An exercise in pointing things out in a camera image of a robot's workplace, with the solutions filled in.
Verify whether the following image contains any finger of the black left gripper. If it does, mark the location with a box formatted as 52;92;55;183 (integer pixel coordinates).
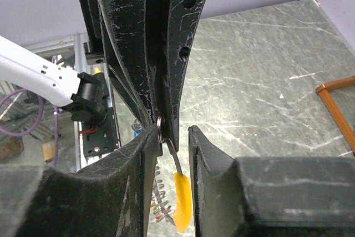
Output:
98;0;158;127
163;0;206;150

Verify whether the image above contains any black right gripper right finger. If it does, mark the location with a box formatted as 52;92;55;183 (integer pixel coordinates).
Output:
189;126;354;236

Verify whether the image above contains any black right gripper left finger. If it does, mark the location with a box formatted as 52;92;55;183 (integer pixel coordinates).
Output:
1;124;159;236

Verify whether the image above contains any large keyring with keys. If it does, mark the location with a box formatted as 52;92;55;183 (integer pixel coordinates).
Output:
133;112;194;233

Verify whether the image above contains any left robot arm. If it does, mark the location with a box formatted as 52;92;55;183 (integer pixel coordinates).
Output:
1;0;206;146

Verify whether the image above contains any wooden three-tier shelf rack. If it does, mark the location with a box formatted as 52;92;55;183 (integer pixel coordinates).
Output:
316;76;354;155

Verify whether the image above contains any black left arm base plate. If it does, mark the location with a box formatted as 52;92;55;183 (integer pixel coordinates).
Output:
82;107;121;157

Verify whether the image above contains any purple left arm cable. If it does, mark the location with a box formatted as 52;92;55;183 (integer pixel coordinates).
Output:
0;88;60;165

